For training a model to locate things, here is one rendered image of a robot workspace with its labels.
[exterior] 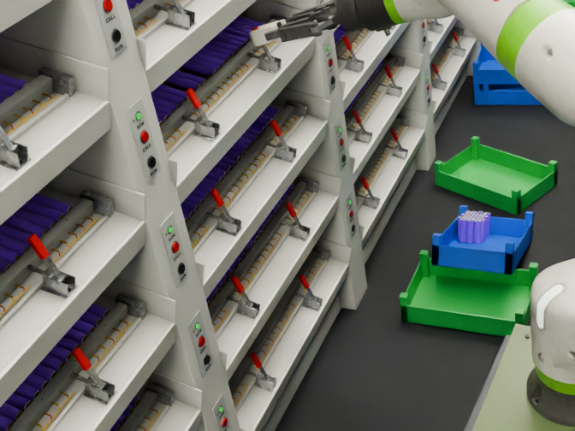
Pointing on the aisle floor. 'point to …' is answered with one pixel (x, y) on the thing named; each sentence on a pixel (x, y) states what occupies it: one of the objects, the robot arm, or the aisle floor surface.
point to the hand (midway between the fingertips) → (269, 32)
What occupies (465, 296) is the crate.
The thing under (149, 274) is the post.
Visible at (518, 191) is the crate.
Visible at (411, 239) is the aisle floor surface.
